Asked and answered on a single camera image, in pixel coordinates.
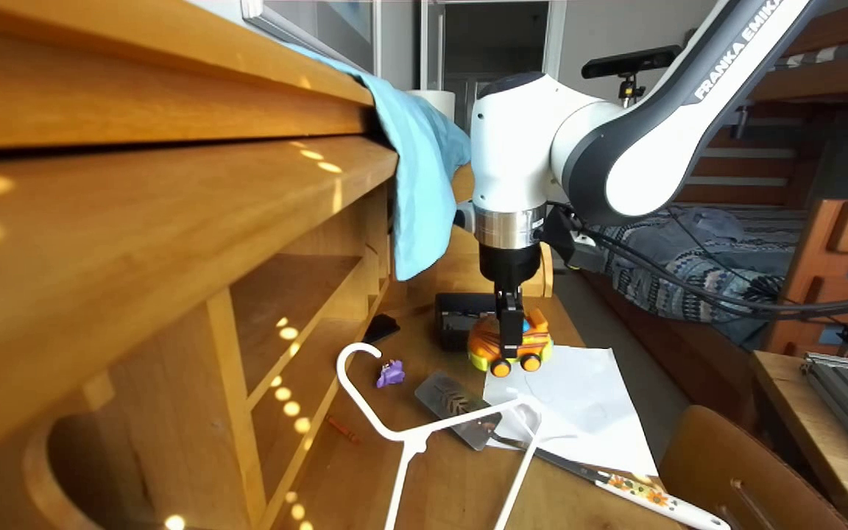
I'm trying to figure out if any black tray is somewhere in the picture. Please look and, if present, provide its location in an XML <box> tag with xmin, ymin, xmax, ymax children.
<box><xmin>435</xmin><ymin>292</ymin><xmax>503</xmax><ymax>353</ymax></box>

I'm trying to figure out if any orange yellow toy car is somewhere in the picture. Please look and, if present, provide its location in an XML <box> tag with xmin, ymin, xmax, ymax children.
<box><xmin>467</xmin><ymin>307</ymin><xmax>554</xmax><ymax>378</ymax></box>

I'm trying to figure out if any small purple toy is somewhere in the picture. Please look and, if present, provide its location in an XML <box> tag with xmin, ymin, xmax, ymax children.
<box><xmin>375</xmin><ymin>359</ymin><xmax>406</xmax><ymax>389</ymax></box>

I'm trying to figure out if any rounded wooden board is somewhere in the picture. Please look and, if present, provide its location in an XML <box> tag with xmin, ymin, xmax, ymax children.
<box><xmin>424</xmin><ymin>165</ymin><xmax>554</xmax><ymax>300</ymax></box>

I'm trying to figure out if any light blue cloth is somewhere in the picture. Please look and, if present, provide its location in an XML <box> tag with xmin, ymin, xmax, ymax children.
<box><xmin>283</xmin><ymin>40</ymin><xmax>473</xmax><ymax>283</ymax></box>

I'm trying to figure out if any small black wedge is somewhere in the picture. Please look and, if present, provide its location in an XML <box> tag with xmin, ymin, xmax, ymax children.
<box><xmin>361</xmin><ymin>314</ymin><xmax>401</xmax><ymax>345</ymax></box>

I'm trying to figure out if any white paper sheet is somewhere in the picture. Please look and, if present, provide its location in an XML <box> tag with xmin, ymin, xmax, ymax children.
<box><xmin>483</xmin><ymin>346</ymin><xmax>660</xmax><ymax>478</ymax></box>

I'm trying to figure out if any white cylinder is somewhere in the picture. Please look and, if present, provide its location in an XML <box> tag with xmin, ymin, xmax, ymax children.
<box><xmin>405</xmin><ymin>89</ymin><xmax>456</xmax><ymax>124</ymax></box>

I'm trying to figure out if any patterned blanket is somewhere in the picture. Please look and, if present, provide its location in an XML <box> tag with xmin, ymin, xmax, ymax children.
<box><xmin>587</xmin><ymin>206</ymin><xmax>816</xmax><ymax>326</ymax></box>

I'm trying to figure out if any white plastic clothes hanger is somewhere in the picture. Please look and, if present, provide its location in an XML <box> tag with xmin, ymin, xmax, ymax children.
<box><xmin>336</xmin><ymin>342</ymin><xmax>543</xmax><ymax>530</ymax></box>

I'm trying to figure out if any small red pen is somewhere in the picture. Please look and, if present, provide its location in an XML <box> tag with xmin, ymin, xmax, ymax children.
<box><xmin>327</xmin><ymin>415</ymin><xmax>361</xmax><ymax>445</ymax></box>

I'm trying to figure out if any wooden bunk bed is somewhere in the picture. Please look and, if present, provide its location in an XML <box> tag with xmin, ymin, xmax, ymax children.
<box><xmin>671</xmin><ymin>0</ymin><xmax>848</xmax><ymax>358</ymax></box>

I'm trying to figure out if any wooden side table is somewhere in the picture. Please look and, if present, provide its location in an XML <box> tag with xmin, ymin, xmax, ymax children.
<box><xmin>751</xmin><ymin>350</ymin><xmax>848</xmax><ymax>530</ymax></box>

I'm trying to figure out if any wooden desk shelf unit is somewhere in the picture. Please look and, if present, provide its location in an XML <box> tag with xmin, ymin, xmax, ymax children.
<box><xmin>0</xmin><ymin>0</ymin><xmax>400</xmax><ymax>530</ymax></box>

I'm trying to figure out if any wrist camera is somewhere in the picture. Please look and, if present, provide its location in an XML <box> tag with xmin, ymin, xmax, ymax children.
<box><xmin>540</xmin><ymin>205</ymin><xmax>604</xmax><ymax>275</ymax></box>

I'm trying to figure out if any metal spatula with floral handle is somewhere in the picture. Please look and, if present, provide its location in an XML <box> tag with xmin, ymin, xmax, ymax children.
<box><xmin>414</xmin><ymin>370</ymin><xmax>731</xmax><ymax>530</ymax></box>

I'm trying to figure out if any camera on mount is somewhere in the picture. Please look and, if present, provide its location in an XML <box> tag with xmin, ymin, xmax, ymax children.
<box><xmin>582</xmin><ymin>46</ymin><xmax>683</xmax><ymax>108</ymax></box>

